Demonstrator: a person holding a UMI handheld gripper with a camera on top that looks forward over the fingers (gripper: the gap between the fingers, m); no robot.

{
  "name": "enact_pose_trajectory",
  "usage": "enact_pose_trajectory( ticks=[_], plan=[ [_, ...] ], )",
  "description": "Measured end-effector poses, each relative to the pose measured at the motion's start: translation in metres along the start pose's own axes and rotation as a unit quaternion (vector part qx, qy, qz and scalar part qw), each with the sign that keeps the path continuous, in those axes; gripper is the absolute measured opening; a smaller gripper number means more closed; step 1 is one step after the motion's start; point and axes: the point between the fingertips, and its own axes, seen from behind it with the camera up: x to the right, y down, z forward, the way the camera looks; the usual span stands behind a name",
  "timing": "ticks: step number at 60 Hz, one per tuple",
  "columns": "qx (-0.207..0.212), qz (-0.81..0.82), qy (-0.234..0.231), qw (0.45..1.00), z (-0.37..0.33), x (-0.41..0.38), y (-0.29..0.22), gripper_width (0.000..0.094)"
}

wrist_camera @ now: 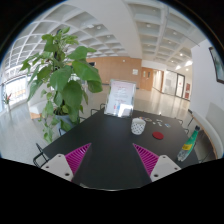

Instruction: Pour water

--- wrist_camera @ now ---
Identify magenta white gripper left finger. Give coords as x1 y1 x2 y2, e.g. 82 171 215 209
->
41 143 91 181

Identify grey plant pot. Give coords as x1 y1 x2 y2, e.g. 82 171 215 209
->
53 115 80 132

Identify red round coaster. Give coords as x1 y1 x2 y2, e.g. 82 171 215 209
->
152 132 164 140

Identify white bench seat right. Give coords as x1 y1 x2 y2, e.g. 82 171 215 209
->
192 103 224 159

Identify framed wall picture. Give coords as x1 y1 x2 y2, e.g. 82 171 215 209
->
209 47 224 84

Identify green plastic water bottle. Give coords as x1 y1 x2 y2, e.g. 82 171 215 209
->
177 126 200 162

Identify white patterned ceramic cup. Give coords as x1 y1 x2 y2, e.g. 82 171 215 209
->
131 118 146 135

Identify clear acrylic sign stand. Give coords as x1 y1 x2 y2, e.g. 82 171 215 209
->
104 79 136 118

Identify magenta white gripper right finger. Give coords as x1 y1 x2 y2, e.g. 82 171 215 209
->
133 144 180 182

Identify large green leafy plant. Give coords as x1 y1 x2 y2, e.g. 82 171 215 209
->
21 27 102 143

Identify small cards on table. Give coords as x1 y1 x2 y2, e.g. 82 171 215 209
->
139 116 171 128

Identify black wire chair left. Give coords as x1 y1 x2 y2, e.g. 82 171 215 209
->
33 144 49 168

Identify small red flower plant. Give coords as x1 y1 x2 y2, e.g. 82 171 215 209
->
3 93 12 105

